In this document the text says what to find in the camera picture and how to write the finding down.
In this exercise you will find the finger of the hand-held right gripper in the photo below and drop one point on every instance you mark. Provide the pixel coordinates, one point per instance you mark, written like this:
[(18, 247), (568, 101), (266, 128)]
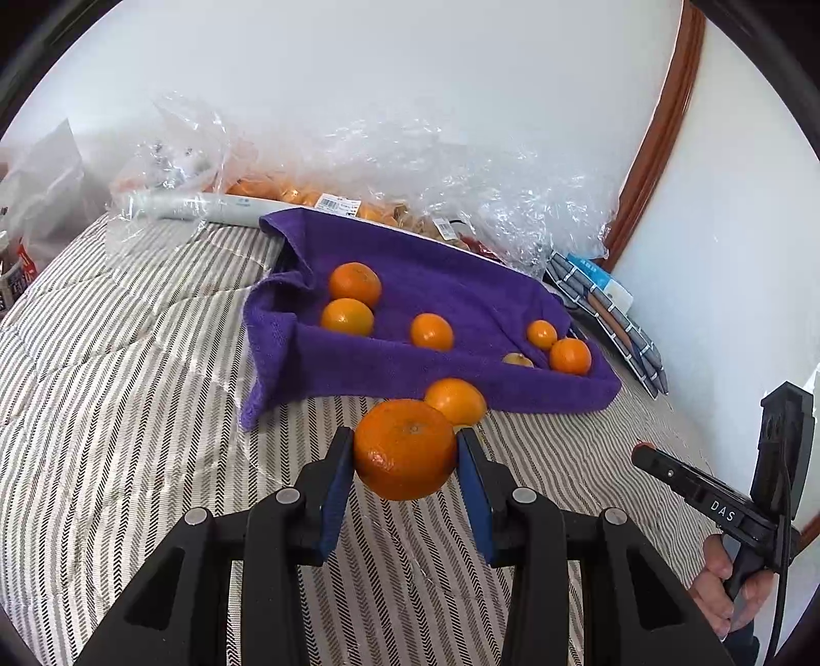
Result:
[(692, 486)]

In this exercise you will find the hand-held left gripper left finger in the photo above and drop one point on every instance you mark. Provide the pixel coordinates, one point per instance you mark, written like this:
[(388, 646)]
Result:
[(333, 506)]

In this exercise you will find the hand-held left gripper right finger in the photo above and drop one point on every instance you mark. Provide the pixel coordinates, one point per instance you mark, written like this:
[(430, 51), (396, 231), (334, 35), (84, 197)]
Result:
[(477, 506)]

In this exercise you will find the half hidden yellowish orange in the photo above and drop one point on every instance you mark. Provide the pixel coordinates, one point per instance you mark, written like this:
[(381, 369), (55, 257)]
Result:
[(517, 360)]

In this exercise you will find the large orange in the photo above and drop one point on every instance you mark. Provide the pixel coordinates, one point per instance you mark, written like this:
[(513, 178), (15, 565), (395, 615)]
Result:
[(355, 284)]

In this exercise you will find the purple towel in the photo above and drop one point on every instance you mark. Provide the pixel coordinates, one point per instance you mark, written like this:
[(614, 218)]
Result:
[(448, 282)]

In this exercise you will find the person's right hand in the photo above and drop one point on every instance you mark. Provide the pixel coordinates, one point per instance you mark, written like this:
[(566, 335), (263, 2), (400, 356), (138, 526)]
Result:
[(711, 586)]

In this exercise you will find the folded plaid cloth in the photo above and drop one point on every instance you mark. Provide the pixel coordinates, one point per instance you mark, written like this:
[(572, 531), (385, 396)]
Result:
[(634, 346)]

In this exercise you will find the blue and white box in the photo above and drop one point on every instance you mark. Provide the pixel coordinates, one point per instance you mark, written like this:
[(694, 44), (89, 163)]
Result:
[(608, 288)]

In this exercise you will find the striped grey quilt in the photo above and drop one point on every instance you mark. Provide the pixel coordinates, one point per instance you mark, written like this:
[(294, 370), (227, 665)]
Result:
[(128, 384)]

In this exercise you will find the clear bag of brown fruit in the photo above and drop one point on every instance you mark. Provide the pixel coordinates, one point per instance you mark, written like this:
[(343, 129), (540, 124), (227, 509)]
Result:
[(499, 211)]

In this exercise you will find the clear bag of oranges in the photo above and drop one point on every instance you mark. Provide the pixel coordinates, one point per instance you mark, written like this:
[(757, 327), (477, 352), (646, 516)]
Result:
[(288, 192)]

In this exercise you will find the white plastic tube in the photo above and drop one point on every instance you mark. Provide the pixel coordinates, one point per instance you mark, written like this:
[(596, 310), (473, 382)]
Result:
[(192, 205)]

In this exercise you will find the crumpled clear plastic bag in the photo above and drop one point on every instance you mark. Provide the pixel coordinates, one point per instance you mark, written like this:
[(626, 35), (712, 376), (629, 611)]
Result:
[(173, 147)]

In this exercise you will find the bottle with red label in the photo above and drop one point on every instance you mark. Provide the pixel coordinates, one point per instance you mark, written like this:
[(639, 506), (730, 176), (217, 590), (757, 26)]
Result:
[(13, 272)]

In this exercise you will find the white plastic bag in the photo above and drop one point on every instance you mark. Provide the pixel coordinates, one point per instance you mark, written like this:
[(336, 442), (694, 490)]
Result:
[(45, 179)]

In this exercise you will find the brown wooden door frame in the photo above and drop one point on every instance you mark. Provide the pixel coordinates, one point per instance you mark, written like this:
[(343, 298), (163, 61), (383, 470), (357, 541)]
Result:
[(666, 128)]

